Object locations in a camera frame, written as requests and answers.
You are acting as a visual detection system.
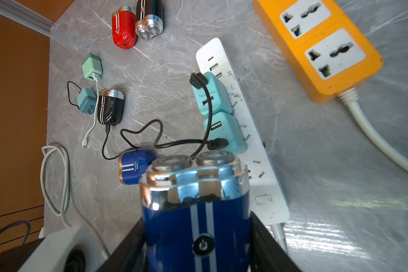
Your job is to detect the white USB cable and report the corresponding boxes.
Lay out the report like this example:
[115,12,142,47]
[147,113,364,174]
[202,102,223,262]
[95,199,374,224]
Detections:
[81,73,101,148]

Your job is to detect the black electric shaver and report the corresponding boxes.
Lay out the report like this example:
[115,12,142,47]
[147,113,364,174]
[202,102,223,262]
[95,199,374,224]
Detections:
[135,0,164,40]
[97,89,125,126]

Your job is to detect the blue electric shaver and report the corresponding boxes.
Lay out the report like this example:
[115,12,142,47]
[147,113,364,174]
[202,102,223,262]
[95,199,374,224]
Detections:
[139,151,251,272]
[118,149,156,185]

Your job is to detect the white power strip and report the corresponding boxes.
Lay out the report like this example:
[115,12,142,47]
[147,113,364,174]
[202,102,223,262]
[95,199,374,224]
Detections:
[196,37,290,226]

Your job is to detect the teal charger on white strip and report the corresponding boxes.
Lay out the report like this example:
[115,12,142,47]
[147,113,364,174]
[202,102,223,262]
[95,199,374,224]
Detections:
[189,71,233,117]

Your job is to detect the yellow power strip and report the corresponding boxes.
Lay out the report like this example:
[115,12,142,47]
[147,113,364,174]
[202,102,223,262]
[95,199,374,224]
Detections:
[253,0,383,104]

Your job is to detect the teal USB charger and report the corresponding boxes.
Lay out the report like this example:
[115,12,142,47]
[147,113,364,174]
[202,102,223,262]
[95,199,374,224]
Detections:
[77,88,97,114]

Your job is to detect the red electric shaver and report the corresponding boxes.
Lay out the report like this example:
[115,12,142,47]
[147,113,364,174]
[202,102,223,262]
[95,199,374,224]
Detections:
[112,6,137,50]

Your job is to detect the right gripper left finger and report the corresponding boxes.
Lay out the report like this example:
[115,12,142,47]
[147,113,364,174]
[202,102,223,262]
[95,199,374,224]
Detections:
[97,219,146,272]

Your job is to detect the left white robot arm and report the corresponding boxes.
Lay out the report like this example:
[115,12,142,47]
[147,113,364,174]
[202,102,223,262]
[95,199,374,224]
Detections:
[0,225,109,272]

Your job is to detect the green USB charger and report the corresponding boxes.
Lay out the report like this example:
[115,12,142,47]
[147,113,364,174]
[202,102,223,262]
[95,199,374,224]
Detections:
[82,53,103,81]

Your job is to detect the white cable of yellow strip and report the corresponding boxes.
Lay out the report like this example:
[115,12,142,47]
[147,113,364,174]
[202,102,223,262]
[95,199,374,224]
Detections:
[337,87,408,181]

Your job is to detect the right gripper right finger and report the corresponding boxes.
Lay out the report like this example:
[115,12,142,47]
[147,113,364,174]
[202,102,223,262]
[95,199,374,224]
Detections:
[250,212,301,272]

